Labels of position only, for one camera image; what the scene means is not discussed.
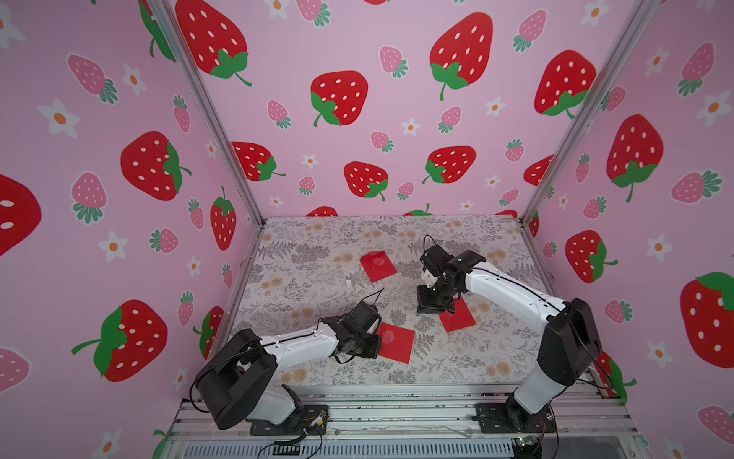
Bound red envelope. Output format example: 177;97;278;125
378;323;416;365
361;251;398;283
439;298;477;333

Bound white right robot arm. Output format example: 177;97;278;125
417;244;602;417

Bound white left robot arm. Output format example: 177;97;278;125
193;300;382;436

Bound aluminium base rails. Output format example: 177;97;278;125
161;384;651;458

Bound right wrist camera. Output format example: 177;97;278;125
421;268;438;288

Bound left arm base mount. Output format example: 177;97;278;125
246;384;329;436

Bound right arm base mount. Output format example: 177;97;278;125
473;395;557;435

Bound aluminium frame post right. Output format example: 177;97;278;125
519;0;659;230

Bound aluminium frame post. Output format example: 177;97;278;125
519;0;659;230
150;0;265;230

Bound aluminium frame post left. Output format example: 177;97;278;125
150;0;265;230

